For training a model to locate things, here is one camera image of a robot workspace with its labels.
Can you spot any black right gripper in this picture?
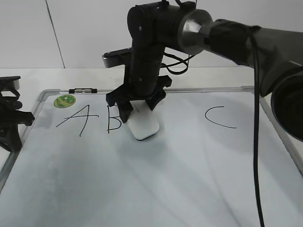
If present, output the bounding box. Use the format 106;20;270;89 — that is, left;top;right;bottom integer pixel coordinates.
106;66;171;123

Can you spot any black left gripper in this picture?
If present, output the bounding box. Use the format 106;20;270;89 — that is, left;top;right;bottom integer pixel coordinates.
0;76;35;151

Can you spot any white rectangular board eraser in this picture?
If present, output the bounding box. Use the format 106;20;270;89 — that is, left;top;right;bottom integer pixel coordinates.
126;100;160;141

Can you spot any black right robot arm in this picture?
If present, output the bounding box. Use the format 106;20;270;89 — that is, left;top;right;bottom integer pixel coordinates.
103;0;303;140

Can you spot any round green magnet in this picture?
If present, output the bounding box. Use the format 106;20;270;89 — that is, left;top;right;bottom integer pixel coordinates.
53;94;76;109

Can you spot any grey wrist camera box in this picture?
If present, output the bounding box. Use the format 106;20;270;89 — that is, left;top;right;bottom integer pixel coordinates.
102;48;131;68

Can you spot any white whiteboard with grey frame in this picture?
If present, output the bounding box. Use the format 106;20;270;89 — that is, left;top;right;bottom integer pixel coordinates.
0;85;303;227

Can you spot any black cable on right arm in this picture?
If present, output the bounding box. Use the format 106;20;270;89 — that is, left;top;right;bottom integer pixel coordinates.
246;26;266;227

